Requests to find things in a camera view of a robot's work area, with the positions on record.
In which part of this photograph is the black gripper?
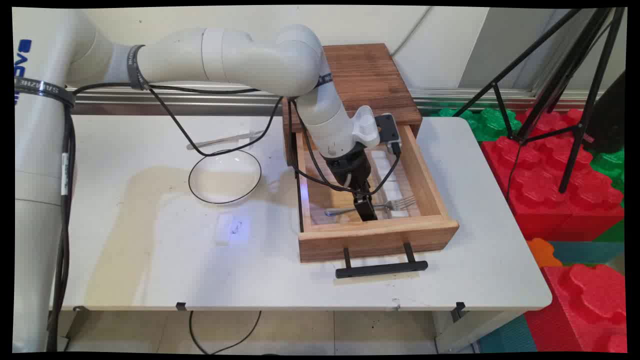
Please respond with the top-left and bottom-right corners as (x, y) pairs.
(322, 144), (379, 222)

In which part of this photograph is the silver serrated table knife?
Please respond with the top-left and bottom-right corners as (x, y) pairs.
(186, 131), (266, 151)

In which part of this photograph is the white foam strip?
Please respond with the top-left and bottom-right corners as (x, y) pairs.
(382, 181), (411, 219)

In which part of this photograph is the silver metal fork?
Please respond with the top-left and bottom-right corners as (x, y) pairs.
(324, 195), (417, 217)

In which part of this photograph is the white ceramic cutlery rest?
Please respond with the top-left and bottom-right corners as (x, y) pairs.
(371, 150), (399, 183)
(238, 120), (257, 151)
(216, 214), (236, 246)

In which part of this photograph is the dark wooden drawer cabinet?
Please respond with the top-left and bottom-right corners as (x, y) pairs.
(282, 43), (423, 167)

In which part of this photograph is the white plate black rim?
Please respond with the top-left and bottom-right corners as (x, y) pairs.
(188, 149), (263, 205)

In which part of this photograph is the green foam block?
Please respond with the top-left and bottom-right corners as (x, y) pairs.
(589, 147), (626, 207)
(431, 107), (522, 142)

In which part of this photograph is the white table leg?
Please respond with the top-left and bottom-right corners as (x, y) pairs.
(432, 310), (522, 354)

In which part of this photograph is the orange foam piece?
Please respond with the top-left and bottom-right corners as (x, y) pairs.
(526, 237), (564, 268)

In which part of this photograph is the teal foam mat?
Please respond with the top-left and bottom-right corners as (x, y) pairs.
(549, 241), (626, 266)

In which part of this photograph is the black tripod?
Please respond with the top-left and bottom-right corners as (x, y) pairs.
(452, 7), (628, 195)

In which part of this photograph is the light wooden drawer black handle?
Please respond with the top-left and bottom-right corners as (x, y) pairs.
(295, 124), (460, 279)

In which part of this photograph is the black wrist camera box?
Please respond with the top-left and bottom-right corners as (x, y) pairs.
(375, 114), (402, 155)

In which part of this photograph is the aluminium wall rail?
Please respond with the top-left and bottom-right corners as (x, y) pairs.
(65, 82), (603, 117)

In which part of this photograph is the black floor cable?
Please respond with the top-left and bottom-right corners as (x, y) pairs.
(188, 310), (263, 355)

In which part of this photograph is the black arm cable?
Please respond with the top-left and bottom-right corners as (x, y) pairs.
(46, 82), (403, 352)

